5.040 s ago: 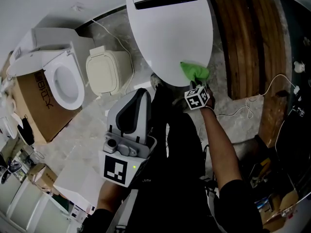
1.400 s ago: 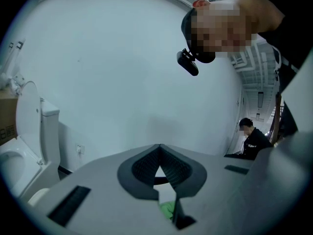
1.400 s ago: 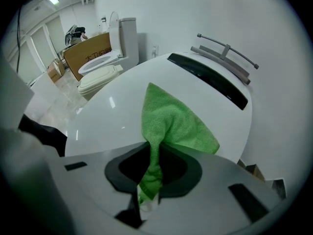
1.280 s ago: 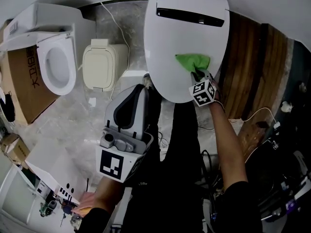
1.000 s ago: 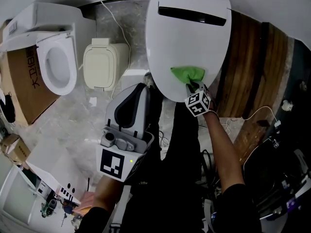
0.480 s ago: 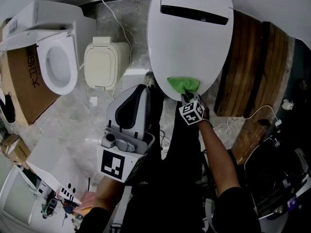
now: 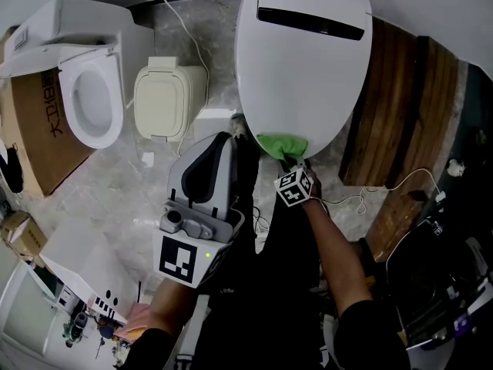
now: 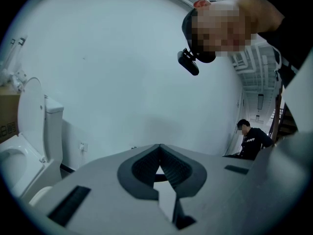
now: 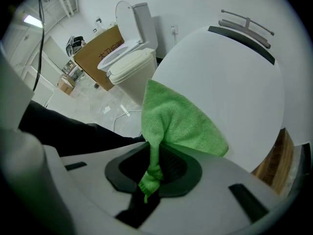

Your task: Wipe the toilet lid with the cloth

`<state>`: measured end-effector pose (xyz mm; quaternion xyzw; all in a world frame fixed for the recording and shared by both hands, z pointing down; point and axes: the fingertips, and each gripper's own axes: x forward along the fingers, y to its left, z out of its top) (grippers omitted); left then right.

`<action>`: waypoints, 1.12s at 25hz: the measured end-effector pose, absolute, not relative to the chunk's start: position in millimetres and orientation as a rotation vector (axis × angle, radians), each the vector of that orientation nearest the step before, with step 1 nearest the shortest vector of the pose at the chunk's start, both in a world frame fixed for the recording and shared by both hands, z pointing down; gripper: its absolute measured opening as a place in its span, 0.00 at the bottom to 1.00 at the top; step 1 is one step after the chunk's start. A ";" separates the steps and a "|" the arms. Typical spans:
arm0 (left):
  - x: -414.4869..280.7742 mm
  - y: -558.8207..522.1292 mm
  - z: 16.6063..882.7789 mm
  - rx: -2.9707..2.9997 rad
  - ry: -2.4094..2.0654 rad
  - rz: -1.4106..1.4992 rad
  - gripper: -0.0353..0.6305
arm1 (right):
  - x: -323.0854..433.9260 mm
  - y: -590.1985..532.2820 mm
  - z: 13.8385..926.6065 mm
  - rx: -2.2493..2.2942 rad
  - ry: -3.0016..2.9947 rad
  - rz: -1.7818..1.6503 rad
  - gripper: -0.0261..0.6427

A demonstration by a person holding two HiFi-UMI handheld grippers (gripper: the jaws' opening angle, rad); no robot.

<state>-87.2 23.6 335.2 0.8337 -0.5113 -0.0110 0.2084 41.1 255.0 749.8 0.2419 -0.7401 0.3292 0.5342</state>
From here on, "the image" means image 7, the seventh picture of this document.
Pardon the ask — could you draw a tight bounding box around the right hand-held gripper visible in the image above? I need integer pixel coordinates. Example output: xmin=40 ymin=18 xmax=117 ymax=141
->
xmin=273 ymin=156 xmax=314 ymax=207

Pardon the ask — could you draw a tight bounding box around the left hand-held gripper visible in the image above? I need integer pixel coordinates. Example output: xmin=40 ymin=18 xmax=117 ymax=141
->
xmin=153 ymin=131 xmax=246 ymax=289

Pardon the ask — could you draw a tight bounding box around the green cloth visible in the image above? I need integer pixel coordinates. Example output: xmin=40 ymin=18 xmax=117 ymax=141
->
xmin=256 ymin=132 xmax=310 ymax=160

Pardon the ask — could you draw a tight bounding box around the white toilet lid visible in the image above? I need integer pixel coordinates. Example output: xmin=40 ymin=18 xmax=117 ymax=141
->
xmin=234 ymin=0 xmax=374 ymax=158

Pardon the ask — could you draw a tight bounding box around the person's right forearm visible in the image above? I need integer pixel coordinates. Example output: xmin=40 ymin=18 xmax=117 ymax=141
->
xmin=300 ymin=196 xmax=377 ymax=320

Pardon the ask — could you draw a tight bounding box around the person's left forearm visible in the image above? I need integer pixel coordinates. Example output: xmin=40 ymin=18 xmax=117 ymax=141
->
xmin=147 ymin=277 xmax=202 ymax=338

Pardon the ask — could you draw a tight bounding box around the white open toilet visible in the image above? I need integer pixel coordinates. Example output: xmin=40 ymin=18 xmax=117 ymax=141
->
xmin=0 ymin=0 xmax=156 ymax=151

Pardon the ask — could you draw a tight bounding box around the white paper sheet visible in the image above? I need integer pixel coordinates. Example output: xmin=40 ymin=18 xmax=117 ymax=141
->
xmin=193 ymin=107 xmax=236 ymax=143

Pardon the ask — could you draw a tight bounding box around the person's black clothing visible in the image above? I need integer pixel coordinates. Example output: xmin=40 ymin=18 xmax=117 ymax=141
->
xmin=122 ymin=136 xmax=411 ymax=370

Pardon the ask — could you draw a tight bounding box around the cream lidded plastic box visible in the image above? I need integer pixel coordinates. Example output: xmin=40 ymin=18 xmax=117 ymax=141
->
xmin=132 ymin=55 xmax=210 ymax=143

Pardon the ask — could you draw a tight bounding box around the wooden step platform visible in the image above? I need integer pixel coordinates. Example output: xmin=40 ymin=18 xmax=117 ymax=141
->
xmin=337 ymin=16 xmax=460 ymax=264

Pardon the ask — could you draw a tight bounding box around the white panel with black slots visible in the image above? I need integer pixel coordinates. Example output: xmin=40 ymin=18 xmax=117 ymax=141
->
xmin=38 ymin=220 xmax=129 ymax=324

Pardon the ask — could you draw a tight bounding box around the large printed cardboard box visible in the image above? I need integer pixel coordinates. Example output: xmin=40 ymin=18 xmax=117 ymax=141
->
xmin=0 ymin=66 xmax=98 ymax=200

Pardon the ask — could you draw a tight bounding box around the small cardboard box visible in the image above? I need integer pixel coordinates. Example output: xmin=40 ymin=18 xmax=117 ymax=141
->
xmin=0 ymin=210 xmax=49 ymax=262

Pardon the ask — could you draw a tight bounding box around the white charging cable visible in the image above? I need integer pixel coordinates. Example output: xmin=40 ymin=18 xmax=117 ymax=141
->
xmin=318 ymin=167 xmax=441 ymax=216

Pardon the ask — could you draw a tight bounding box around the white power cord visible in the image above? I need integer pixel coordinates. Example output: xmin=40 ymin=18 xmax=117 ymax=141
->
xmin=161 ymin=0 xmax=211 ymax=157

